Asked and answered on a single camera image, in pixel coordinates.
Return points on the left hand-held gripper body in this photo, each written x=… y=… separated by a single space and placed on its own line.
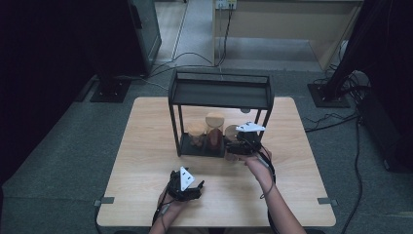
x=185 y=183

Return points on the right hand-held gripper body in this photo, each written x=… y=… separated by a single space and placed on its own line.
x=250 y=139

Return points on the wooden cylinder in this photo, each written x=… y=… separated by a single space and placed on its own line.
x=215 y=119

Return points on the short glass jar wooden lid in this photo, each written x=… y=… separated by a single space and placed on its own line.
x=196 y=129

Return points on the black metal rack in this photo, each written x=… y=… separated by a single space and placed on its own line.
x=220 y=94

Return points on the person's left hand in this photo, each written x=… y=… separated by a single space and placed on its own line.
x=172 y=205

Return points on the person's right hand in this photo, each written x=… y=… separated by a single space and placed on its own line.
x=259 y=170

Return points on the round grey sticker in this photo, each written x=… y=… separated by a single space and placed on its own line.
x=245 y=110

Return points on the grey tape strip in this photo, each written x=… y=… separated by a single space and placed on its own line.
x=327 y=201
x=104 y=201

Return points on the black stand base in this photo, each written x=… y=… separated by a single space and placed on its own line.
x=110 y=91
x=328 y=97

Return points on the light wooden desk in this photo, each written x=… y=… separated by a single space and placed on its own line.
x=285 y=26

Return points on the white power strip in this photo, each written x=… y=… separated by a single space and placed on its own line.
x=226 y=4

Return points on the dark grey cabinet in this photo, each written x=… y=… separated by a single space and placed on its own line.
x=146 y=35

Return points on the black curtain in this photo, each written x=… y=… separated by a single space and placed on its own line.
x=48 y=65

